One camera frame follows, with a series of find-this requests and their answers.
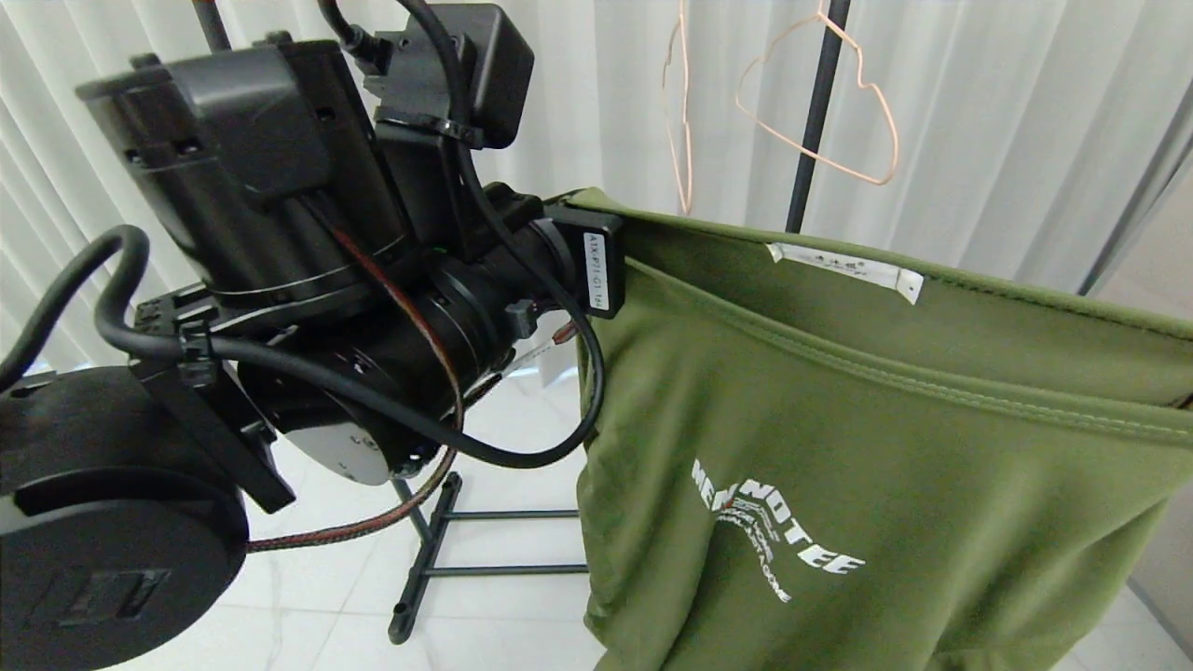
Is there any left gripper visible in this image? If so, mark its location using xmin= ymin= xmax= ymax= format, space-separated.
xmin=238 ymin=186 xmax=627 ymax=487

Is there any green printed T-shirt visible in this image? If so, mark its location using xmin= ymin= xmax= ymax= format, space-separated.
xmin=564 ymin=186 xmax=1193 ymax=671

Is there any pink clothes hanger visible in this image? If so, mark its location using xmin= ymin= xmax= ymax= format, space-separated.
xmin=662 ymin=0 xmax=695 ymax=217
xmin=734 ymin=0 xmax=900 ymax=187

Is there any black clothes rack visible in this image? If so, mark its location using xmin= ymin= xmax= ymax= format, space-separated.
xmin=191 ymin=0 xmax=854 ymax=646

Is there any white curtain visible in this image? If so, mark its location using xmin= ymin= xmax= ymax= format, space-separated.
xmin=0 ymin=0 xmax=1193 ymax=392

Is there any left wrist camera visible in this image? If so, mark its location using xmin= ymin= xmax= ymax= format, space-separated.
xmin=362 ymin=0 xmax=537 ymax=262

